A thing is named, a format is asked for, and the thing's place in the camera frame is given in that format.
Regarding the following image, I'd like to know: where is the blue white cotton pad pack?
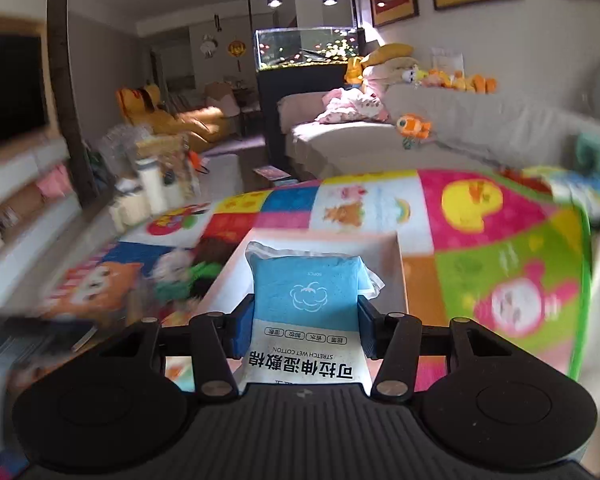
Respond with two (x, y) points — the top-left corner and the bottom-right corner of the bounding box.
(237, 242), (384, 392)

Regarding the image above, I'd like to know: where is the pink cardboard box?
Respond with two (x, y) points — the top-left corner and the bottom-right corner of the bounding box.
(194, 227), (412, 328)

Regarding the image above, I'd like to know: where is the colourful cartoon play mat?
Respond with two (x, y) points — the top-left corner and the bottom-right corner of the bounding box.
(43, 169), (591, 377)

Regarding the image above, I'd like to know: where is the white thermos bottle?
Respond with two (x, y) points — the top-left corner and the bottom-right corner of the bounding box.
(136, 157), (169, 216)

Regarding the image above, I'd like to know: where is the woven basket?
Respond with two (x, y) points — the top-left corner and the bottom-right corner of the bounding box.
(135, 134), (194, 198)

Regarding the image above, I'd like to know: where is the beige sofa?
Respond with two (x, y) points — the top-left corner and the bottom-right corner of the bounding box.
(286, 84), (600, 178)

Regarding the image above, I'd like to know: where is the orange clownfish plush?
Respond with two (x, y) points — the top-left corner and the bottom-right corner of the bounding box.
(396, 114), (431, 140)

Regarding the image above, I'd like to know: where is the white wooden tv cabinet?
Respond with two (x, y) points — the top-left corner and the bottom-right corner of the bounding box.
(0, 14), (84, 311)

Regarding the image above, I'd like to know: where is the pink clothes pile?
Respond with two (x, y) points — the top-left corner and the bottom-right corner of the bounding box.
(314, 88), (389, 125)

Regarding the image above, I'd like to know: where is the yellow tiger plush chair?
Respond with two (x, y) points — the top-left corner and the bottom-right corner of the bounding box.
(116, 84), (230, 153)

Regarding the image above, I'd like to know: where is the black fish tank cabinet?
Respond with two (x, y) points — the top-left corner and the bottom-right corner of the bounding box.
(257, 64), (347, 169)

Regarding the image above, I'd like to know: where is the orange plush toy row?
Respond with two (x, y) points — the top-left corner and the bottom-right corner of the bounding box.
(402, 65), (498, 94)

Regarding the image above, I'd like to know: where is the yellow pillow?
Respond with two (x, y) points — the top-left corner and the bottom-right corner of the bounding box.
(361, 42), (414, 67)

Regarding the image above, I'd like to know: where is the glass fish tank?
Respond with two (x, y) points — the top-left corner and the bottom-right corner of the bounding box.
(254, 26), (358, 72)

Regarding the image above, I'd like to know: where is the black television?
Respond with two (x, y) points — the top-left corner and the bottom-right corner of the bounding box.
(0, 34), (48, 145)

